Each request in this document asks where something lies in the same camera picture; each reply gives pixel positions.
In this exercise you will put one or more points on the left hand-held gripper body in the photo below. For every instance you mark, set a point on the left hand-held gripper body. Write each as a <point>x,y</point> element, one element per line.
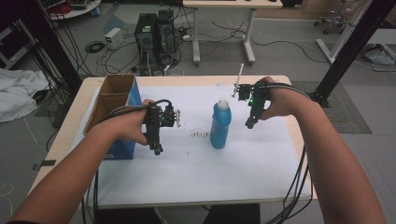
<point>153,119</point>

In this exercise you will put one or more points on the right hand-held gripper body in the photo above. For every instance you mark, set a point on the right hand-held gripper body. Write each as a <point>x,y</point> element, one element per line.
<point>257,96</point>

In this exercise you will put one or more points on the blue bottle with white cap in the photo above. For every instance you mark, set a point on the blue bottle with white cap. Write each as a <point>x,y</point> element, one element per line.
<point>220,124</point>

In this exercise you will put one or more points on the blue cardboard box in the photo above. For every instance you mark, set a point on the blue cardboard box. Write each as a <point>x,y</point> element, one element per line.
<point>115,93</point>

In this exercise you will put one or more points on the person's right hand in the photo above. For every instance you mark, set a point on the person's right hand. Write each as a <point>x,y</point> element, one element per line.
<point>281,101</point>

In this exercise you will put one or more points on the person's left hand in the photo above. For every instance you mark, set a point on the person's left hand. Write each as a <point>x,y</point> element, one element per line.
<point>129,126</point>

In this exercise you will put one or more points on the light wooden table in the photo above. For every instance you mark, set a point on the light wooden table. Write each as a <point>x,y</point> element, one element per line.
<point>183,80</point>

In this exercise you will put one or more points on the white table mat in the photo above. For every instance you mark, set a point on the white table mat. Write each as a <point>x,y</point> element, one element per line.
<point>224,174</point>

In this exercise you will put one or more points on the black computer tower green label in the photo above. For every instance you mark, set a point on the black computer tower green label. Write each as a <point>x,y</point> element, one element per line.
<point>145,37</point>

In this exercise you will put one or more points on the small white box device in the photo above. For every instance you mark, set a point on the small white box device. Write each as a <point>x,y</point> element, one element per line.
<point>113,38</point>

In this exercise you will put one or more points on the grey floor mat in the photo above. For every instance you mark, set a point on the grey floor mat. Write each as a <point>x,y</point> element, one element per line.
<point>348,109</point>

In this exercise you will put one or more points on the white desk with legs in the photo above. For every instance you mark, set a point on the white desk with legs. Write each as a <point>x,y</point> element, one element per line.
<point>218,3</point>

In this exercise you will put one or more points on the white metal stand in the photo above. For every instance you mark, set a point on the white metal stand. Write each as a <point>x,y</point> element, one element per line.
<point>341,39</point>

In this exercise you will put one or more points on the office chair wheel base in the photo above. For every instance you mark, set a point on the office chair wheel base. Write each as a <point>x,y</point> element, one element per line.
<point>331,20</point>

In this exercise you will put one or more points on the black tape strip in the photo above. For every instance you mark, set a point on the black tape strip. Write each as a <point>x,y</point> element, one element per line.
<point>45,164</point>

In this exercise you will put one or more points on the blue-grey cloth bundle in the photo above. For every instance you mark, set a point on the blue-grey cloth bundle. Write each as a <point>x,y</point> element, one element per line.
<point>378,56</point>

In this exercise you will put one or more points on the round white table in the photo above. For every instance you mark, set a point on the round white table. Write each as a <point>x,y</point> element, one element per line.
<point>79,11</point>

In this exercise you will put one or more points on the white crumpled cloth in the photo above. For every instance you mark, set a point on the white crumpled cloth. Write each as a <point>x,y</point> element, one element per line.
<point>18,90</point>

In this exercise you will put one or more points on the dark shelf unit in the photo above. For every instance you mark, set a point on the dark shelf unit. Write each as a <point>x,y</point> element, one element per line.
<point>12,46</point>

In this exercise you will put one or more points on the black metal frame post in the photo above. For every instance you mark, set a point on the black metal frame post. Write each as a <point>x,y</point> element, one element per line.
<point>53,43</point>
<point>351,49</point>

